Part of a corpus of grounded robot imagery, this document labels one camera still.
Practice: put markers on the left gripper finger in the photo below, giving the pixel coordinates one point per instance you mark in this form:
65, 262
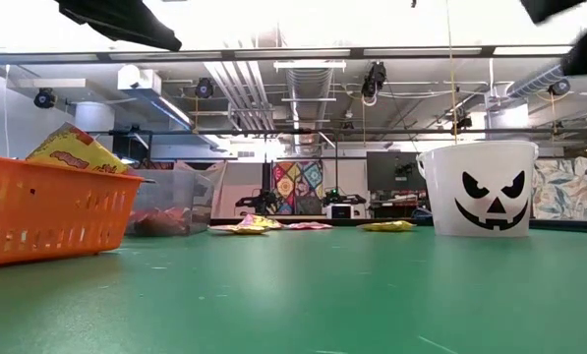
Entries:
126, 22

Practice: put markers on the black background robot arm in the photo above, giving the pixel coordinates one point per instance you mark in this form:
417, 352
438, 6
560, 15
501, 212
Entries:
258, 200

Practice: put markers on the pink candy pack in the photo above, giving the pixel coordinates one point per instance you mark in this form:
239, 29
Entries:
308, 225

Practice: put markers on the white ceiling box unit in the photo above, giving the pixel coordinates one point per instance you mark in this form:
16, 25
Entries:
138, 78

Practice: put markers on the clear plastic container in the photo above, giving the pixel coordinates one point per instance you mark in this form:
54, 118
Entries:
194, 196

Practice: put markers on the black hanging device white loop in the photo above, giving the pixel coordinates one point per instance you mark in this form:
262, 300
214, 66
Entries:
374, 78

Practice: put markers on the white ceiling light fixture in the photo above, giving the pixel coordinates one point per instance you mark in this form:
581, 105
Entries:
309, 65

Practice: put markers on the white jack-o-lantern bucket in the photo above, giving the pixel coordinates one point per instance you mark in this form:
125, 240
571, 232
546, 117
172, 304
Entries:
440, 196

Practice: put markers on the orange plastic basket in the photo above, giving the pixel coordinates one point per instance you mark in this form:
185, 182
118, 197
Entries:
52, 216

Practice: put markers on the black monitor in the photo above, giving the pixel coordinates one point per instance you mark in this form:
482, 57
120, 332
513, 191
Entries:
391, 169

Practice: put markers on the colourful quilt panel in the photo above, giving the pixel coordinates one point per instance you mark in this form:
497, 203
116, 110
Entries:
298, 187

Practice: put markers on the black background device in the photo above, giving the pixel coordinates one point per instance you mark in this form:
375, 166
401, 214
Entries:
344, 199

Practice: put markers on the white box device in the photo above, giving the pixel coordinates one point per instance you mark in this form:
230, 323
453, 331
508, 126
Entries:
341, 211

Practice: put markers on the grey spiral duct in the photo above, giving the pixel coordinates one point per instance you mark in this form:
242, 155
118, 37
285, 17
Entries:
534, 83

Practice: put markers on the patterned wall panel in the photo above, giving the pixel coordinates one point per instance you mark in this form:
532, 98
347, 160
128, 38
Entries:
568, 192

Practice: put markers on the black background frame beam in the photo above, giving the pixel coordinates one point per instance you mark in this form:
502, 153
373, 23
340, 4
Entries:
224, 132

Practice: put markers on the grey ceiling ventilation duct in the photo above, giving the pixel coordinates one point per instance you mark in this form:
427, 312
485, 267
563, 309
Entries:
309, 88

